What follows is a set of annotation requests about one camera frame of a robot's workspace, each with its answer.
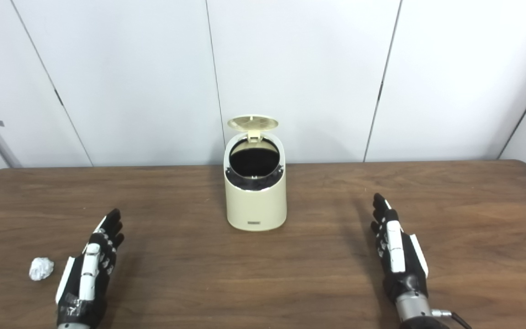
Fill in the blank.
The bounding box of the cream round bin lid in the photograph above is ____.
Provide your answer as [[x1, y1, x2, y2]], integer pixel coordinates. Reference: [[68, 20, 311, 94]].
[[227, 115, 279, 142]]

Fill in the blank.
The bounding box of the cream-colored round bin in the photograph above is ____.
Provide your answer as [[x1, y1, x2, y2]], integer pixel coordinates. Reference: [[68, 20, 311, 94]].
[[223, 115, 287, 231]]

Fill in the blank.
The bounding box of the white paper ball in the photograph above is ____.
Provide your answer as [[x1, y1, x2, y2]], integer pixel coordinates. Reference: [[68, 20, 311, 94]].
[[29, 257, 55, 281]]

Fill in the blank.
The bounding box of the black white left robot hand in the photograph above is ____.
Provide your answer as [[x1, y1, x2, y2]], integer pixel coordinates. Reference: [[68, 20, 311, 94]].
[[56, 208, 125, 327]]

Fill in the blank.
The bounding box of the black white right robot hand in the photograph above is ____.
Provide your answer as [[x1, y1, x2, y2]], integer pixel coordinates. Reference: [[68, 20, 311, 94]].
[[371, 193, 429, 302]]

